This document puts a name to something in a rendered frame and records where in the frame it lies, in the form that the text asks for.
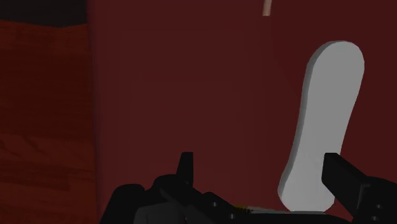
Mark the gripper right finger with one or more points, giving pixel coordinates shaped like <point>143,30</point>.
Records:
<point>350,183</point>

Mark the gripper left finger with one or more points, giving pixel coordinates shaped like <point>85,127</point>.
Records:
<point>186,189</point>

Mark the white flat oblong object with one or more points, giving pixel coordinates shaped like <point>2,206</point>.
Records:
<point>325,124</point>

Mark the pale pink stick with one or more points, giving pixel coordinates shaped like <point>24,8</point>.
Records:
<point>266,7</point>

